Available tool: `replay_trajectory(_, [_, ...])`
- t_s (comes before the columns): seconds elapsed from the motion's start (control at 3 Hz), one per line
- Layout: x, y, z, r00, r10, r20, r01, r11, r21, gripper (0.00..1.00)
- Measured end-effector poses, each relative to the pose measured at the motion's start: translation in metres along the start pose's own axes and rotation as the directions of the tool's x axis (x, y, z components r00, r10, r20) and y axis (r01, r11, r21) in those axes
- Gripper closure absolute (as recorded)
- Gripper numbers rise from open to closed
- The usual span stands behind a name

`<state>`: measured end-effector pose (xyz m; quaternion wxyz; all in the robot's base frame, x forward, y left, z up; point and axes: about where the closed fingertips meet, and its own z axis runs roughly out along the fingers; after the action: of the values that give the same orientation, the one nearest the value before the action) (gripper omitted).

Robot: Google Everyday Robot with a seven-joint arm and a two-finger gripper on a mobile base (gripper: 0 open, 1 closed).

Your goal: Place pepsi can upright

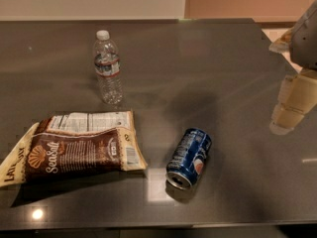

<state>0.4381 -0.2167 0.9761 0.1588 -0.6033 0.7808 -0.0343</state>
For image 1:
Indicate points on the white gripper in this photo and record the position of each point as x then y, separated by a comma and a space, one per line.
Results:
305, 45

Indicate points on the blue pepsi can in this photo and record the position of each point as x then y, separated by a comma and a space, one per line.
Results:
187, 162

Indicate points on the clear plastic water bottle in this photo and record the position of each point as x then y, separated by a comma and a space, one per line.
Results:
107, 67

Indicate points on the brown sea salt chip bag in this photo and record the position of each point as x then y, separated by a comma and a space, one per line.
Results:
73, 145

